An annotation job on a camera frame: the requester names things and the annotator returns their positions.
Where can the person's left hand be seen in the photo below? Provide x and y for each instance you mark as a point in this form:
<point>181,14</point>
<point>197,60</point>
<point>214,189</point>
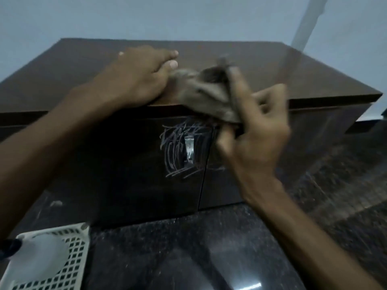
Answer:
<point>133,78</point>

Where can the person's right hand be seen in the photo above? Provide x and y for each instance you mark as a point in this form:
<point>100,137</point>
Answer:
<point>260,141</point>

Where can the striped brown cleaning cloth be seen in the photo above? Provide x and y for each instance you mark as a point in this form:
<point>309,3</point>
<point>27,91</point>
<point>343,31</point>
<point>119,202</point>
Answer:
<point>205,93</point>

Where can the white spray bottle black trigger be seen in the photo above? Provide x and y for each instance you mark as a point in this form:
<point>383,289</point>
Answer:
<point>36,256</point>

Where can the person's left forearm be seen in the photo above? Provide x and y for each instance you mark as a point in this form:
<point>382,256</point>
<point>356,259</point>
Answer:
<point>39,147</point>

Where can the dark wooden table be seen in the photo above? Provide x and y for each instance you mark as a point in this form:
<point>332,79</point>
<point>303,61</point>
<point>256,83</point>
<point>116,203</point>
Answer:
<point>75,69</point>

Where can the white plastic lattice basket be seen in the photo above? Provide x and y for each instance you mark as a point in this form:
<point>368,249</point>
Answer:
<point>75,262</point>

